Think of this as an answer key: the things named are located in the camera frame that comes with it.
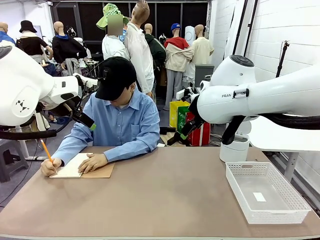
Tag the white oval device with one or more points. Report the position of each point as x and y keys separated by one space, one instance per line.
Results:
x=190 y=33

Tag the mannequin in cream shirt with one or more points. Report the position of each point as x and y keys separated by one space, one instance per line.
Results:
x=202 y=50

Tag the white round lidded bin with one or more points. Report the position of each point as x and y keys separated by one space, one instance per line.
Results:
x=235 y=153

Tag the figure green checked hat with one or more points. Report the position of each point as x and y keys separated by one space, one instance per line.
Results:
x=112 y=47

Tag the yellow bag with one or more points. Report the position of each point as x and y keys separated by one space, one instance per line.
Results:
x=173 y=115

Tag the white rectangular paper slip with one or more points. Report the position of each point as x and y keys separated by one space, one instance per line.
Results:
x=259 y=197

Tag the person torso blue shirt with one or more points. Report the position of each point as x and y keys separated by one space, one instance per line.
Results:
x=120 y=117

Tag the mannequin in blue shirt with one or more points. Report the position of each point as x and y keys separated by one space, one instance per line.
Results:
x=5 y=37

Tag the red bag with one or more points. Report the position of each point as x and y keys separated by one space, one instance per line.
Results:
x=202 y=135

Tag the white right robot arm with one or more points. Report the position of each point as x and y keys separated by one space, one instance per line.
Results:
x=275 y=97

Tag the grey step stool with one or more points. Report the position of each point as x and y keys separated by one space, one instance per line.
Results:
x=12 y=150

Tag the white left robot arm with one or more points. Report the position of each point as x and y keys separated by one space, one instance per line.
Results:
x=22 y=82

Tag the mannequin dark green hoodie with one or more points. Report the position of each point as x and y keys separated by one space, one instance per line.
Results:
x=157 y=50

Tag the green bag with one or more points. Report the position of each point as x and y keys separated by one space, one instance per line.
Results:
x=182 y=117

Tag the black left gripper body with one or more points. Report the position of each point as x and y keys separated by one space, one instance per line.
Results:
x=85 y=120

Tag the mannequin blue cap red jacket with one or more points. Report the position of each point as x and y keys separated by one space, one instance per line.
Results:
x=177 y=55

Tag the white side table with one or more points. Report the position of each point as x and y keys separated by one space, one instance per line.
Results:
x=275 y=140

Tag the black baseball cap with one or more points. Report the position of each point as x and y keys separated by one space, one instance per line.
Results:
x=117 y=77

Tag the mannequin in black jacket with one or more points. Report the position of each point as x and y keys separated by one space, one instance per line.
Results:
x=65 y=47

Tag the spiral notebook kraft cover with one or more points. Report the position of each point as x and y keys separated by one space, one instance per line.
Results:
x=71 y=167

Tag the white desk leg foot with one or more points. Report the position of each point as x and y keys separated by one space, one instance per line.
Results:
x=22 y=145

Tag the yellow pencil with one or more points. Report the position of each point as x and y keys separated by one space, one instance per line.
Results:
x=46 y=150

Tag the black tripod stand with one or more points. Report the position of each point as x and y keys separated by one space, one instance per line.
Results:
x=282 y=57

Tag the white rectangular block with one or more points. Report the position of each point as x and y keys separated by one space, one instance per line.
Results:
x=93 y=81

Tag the white perforated plastic basket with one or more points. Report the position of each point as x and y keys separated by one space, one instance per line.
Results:
x=297 y=200

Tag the person's right forearm blue sleeve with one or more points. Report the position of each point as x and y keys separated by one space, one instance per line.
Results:
x=72 y=141

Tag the mannequin black hat black top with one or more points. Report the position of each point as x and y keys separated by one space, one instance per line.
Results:
x=30 y=45

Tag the person's left forearm blue sleeve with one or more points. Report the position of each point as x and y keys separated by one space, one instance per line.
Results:
x=132 y=150

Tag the black floor stand base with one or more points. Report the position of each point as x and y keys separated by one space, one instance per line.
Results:
x=175 y=140

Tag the grey cabinet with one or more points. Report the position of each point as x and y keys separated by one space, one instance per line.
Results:
x=202 y=75

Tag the person's right hand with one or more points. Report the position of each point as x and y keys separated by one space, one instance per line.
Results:
x=48 y=167

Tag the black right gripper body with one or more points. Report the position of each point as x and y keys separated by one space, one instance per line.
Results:
x=195 y=117

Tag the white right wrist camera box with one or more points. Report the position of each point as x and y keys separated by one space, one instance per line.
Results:
x=182 y=94

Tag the person's left hand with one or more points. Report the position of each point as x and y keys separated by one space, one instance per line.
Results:
x=96 y=160

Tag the tall mannequin white shirt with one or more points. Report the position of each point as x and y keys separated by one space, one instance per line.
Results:
x=138 y=50

